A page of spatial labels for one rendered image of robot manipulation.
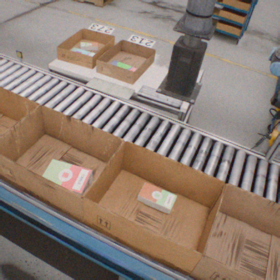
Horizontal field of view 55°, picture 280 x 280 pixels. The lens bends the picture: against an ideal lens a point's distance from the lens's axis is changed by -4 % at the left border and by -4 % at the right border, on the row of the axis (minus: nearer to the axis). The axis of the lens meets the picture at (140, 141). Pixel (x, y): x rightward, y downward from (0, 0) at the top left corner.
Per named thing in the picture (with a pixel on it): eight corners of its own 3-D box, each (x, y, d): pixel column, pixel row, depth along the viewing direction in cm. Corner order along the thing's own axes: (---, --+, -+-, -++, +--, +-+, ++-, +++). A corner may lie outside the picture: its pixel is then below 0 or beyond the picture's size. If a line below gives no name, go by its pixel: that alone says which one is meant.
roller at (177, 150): (190, 134, 163) (193, 128, 159) (157, 201, 128) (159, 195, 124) (182, 131, 164) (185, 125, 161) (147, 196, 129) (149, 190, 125)
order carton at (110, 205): (212, 208, 107) (227, 182, 95) (188, 277, 87) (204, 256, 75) (122, 168, 116) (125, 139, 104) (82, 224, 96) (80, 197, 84)
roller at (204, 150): (212, 143, 160) (214, 137, 157) (183, 213, 125) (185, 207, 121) (204, 139, 161) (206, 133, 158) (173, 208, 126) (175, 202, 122)
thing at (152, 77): (204, 71, 214) (205, 68, 212) (185, 113, 174) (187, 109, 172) (89, 37, 232) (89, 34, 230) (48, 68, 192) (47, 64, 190)
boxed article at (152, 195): (144, 187, 110) (145, 182, 107) (175, 200, 107) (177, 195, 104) (137, 200, 105) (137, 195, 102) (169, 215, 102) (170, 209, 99)
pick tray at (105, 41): (114, 47, 218) (115, 35, 211) (92, 69, 191) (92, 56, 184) (82, 39, 222) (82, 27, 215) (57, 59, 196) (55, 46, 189)
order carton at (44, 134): (122, 169, 116) (126, 139, 104) (84, 225, 96) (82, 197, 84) (45, 133, 124) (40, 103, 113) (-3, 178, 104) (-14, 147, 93)
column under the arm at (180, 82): (167, 74, 199) (176, 30, 176) (202, 85, 194) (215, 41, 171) (155, 92, 181) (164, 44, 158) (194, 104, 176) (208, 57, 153)
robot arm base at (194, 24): (184, 16, 165) (187, 0, 158) (214, 25, 162) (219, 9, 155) (175, 28, 153) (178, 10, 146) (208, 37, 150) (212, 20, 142)
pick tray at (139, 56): (154, 61, 209) (156, 49, 202) (132, 85, 183) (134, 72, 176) (120, 50, 215) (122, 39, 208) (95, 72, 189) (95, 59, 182)
